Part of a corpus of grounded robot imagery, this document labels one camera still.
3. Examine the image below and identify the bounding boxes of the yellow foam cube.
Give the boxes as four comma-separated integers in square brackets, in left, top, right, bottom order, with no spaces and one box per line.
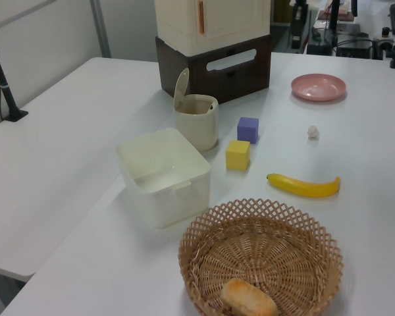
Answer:
[225,139,251,171]

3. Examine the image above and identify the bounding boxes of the cream cabinet with copper handle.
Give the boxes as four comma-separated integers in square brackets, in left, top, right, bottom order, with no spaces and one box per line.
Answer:
[154,0,271,56]

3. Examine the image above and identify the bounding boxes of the golden bread roll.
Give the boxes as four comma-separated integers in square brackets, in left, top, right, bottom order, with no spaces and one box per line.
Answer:
[221,278,279,316]

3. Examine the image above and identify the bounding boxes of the cream plastic storage box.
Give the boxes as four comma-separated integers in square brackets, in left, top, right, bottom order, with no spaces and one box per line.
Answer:
[115,128,213,230]

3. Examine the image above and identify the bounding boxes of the woven wicker basket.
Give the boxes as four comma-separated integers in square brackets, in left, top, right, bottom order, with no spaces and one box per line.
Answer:
[178,197,344,316]

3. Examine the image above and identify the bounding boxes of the dark brown box with cutout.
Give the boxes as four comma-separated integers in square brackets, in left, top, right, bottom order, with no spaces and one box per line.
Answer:
[155,32,273,105]

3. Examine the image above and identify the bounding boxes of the cream trash can with lid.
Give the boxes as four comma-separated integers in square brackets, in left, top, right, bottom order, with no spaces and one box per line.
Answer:
[172,67,220,152]

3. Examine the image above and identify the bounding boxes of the yellow banana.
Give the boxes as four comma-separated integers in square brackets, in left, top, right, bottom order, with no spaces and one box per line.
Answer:
[266,172,342,199]

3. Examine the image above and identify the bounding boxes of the brown cardboard box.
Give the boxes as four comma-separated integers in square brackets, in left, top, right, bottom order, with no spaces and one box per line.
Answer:
[271,0,294,24]

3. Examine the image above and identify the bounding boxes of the black box on desk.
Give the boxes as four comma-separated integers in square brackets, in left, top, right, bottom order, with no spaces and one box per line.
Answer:
[307,43,332,56]

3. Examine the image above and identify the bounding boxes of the purple foam cube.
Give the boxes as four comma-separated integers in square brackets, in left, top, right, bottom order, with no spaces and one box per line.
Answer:
[236,117,260,145]

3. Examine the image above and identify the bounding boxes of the pink plate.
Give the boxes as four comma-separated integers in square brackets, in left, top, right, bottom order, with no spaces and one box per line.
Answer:
[290,74,348,102]

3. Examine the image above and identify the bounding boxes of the black camera pole with base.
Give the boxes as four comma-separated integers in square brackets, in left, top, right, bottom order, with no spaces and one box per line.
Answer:
[0,26,30,123]

